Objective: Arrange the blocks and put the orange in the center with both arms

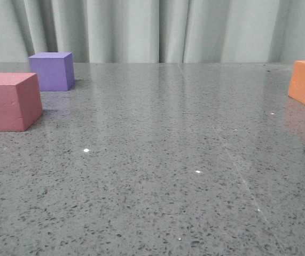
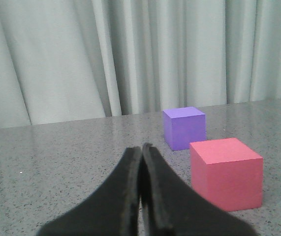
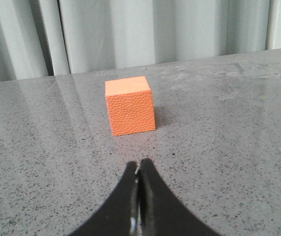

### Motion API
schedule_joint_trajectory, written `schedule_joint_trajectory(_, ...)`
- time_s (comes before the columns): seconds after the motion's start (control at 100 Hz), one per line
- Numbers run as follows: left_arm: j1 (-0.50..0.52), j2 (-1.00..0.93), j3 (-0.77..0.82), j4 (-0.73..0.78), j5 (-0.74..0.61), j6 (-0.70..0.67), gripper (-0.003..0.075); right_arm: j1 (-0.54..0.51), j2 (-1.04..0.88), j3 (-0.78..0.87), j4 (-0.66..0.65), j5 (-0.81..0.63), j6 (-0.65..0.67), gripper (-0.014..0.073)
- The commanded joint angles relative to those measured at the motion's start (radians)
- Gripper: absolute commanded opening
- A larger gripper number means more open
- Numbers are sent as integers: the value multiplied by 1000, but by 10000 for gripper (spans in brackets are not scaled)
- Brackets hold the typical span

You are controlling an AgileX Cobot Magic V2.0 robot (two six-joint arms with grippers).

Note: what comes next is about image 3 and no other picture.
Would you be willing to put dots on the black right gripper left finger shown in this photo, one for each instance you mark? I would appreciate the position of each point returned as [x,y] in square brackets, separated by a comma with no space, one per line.
[118,215]

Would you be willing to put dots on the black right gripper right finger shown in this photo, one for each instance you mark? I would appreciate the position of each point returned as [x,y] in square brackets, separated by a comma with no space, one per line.
[162,214]

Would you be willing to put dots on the orange foam cube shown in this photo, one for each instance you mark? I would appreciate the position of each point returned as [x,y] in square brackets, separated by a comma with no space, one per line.
[130,105]

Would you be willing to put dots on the grey pleated curtain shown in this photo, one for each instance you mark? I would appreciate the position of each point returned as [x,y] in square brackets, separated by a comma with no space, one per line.
[54,37]

